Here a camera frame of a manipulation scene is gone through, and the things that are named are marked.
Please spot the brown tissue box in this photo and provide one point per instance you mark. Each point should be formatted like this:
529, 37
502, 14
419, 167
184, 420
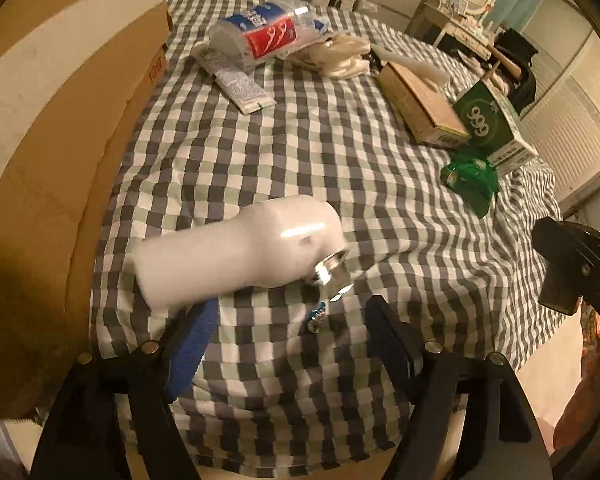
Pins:
420, 105

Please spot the black chair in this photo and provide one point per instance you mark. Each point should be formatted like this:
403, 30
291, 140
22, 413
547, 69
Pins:
517, 65

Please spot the white insulated bottle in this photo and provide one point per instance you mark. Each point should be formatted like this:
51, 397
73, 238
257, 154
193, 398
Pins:
230, 255

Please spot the small blue wrapper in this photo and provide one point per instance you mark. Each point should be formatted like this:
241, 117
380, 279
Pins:
317, 317

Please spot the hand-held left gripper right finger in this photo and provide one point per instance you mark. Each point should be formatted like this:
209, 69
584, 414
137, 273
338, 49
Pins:
387, 340

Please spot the clear bag of white items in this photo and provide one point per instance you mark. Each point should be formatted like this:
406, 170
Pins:
330, 52

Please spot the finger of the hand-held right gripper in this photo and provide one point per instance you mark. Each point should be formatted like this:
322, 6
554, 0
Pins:
567, 260

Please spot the green plastic wrapper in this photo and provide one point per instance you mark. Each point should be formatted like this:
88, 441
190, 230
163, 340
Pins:
472, 175

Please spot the white vanity table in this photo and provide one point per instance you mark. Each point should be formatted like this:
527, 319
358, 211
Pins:
460, 30

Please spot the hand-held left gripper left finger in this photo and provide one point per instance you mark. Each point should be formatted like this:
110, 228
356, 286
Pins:
194, 347

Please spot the white squeeze tube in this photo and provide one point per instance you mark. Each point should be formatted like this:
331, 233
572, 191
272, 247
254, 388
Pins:
240, 85

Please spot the green carton box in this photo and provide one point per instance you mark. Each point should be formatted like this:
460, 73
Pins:
485, 115

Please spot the plastic-wrapped stack of cups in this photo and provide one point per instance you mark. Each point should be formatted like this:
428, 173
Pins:
265, 32

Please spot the red patterned cloth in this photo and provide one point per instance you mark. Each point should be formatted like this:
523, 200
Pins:
595, 385

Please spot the checkered tablecloth desktop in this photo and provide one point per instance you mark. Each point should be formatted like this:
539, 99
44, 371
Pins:
305, 160

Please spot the large cardboard box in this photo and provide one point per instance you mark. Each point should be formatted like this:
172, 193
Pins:
55, 160

